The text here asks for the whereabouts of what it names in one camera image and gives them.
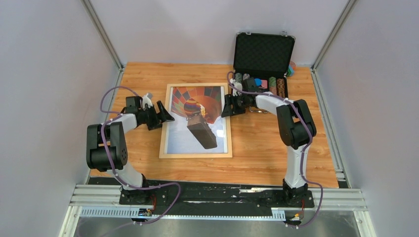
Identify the colourful objects behind case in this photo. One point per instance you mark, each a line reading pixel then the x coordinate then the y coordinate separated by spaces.
pixel 291 69

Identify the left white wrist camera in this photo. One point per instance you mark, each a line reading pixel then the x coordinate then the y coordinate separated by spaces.
pixel 147 100

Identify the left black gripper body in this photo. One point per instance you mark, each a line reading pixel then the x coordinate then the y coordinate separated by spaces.
pixel 149 116

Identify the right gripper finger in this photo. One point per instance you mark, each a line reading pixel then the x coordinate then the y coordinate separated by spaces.
pixel 238 112
pixel 227 109

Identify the colourful balloon photo print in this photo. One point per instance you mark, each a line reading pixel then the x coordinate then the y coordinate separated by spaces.
pixel 196 121

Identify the light wooden picture frame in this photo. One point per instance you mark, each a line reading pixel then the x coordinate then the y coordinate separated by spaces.
pixel 196 156

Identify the grey purple chip stack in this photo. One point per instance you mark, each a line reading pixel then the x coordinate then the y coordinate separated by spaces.
pixel 241 77

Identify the red playing card deck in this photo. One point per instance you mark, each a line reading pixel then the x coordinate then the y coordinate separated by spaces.
pixel 264 86

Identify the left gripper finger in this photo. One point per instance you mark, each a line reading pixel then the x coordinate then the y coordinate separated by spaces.
pixel 154 127
pixel 164 115

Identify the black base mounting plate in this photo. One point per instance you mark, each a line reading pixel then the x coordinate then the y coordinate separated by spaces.
pixel 203 209

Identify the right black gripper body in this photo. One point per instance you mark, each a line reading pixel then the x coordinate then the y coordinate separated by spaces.
pixel 241 102

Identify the black poker chip case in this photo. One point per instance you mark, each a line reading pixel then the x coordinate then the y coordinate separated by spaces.
pixel 262 56

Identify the blue orange chip stack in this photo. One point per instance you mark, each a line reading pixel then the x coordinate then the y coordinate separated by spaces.
pixel 282 90

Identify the aluminium front rail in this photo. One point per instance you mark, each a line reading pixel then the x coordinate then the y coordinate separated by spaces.
pixel 328 199

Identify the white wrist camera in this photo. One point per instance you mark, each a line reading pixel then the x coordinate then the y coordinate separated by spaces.
pixel 236 88
pixel 147 100

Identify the green chip stack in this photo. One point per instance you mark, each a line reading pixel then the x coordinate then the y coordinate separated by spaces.
pixel 272 83

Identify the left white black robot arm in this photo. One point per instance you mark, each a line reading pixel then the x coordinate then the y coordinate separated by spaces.
pixel 106 149

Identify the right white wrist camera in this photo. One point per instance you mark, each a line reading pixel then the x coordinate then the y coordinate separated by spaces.
pixel 236 88

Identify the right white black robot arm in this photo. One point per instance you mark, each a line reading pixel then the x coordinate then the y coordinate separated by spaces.
pixel 296 129

